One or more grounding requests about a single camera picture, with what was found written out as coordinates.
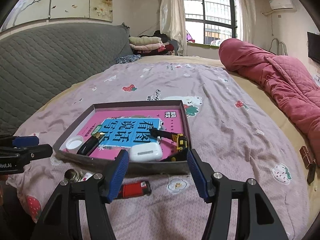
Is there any metallic round jar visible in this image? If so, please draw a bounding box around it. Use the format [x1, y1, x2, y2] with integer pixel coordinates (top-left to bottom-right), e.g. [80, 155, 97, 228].
[64, 169, 82, 183]

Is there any white medicine bottle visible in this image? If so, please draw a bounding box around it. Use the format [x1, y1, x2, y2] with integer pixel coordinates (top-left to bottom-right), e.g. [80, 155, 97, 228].
[80, 172, 94, 181]

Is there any red lighter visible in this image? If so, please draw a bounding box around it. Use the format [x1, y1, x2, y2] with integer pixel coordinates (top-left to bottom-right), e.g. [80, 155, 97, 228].
[117, 180, 152, 199]

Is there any white earbuds case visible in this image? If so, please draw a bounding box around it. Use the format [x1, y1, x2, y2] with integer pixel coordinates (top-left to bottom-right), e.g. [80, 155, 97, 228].
[129, 142, 163, 163]

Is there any white jar lid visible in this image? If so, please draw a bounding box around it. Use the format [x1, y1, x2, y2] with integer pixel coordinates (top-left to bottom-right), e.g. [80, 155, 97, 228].
[66, 135, 84, 154]

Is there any black faceted lipstick tube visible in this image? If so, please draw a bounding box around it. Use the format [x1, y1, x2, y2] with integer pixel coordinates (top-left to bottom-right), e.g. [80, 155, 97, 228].
[77, 132, 105, 156]

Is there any black small object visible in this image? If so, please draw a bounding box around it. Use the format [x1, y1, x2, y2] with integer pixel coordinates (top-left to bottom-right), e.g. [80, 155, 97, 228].
[307, 163, 317, 185]

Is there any brown small box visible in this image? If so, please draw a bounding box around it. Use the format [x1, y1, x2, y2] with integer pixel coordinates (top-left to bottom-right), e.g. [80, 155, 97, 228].
[299, 146, 316, 169]

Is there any grey quilted headboard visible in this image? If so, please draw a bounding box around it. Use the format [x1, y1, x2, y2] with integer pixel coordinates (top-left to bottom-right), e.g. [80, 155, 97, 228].
[1, 23, 132, 135]

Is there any pink printed bed sheet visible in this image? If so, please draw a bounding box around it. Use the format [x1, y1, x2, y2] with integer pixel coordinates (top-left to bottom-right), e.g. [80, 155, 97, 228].
[16, 63, 309, 239]

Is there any pink and blue book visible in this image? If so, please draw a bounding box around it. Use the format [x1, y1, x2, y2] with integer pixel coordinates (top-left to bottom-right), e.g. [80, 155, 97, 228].
[59, 107, 188, 160]

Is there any yellow black wristwatch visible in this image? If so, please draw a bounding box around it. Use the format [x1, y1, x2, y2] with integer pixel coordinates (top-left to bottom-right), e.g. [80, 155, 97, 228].
[149, 128, 189, 162]

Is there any dark cardboard box tray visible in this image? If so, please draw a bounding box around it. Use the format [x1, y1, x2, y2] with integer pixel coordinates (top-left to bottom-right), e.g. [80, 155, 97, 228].
[53, 100, 191, 176]

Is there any red quilted blanket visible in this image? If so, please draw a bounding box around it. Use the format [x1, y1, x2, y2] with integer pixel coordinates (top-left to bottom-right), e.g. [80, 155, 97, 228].
[219, 38, 319, 164]

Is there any blue patterned cloth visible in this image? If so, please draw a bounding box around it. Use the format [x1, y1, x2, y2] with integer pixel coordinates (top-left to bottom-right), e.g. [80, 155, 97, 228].
[116, 55, 141, 64]

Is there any stack of folded clothes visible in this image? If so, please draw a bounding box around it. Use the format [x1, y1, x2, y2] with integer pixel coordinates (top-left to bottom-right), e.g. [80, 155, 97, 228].
[129, 30, 178, 57]

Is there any white curtain left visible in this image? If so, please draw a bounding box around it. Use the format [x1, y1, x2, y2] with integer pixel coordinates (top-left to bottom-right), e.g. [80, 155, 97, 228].
[159, 0, 187, 56]

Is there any white curtain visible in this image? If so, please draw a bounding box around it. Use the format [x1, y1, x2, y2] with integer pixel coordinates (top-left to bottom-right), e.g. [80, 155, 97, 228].
[235, 0, 256, 43]
[159, 0, 187, 56]

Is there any white air conditioner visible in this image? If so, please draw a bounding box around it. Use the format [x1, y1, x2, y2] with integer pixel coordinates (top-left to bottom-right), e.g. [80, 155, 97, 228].
[269, 0, 295, 10]

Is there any white curtain right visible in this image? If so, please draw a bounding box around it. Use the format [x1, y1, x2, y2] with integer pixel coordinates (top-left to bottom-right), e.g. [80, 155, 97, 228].
[235, 0, 256, 43]

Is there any floral wall painting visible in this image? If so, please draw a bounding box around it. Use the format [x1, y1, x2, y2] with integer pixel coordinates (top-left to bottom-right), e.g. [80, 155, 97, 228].
[1, 0, 113, 31]

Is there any black wall television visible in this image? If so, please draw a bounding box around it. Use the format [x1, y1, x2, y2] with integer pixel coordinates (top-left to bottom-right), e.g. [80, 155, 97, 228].
[307, 32, 320, 64]

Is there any window with black frame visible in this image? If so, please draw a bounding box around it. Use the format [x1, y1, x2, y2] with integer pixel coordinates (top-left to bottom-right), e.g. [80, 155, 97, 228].
[183, 0, 237, 47]

